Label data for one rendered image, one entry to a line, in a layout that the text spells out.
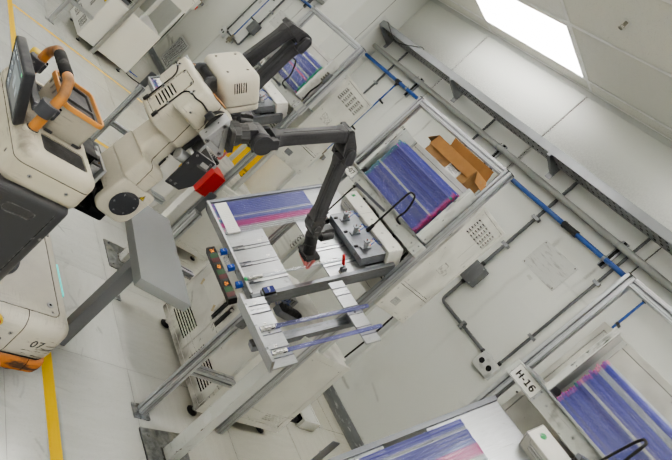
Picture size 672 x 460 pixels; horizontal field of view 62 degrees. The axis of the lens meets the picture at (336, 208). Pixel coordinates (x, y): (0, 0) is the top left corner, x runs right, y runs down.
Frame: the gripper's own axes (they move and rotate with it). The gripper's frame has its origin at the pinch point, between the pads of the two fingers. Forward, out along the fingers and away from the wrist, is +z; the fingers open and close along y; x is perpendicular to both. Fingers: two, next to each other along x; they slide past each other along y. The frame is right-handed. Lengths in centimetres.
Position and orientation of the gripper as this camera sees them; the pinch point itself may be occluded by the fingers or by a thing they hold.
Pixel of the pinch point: (306, 266)
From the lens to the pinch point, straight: 253.5
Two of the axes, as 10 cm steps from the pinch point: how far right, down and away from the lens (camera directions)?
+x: -8.9, 1.6, -4.4
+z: -1.5, 7.9, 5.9
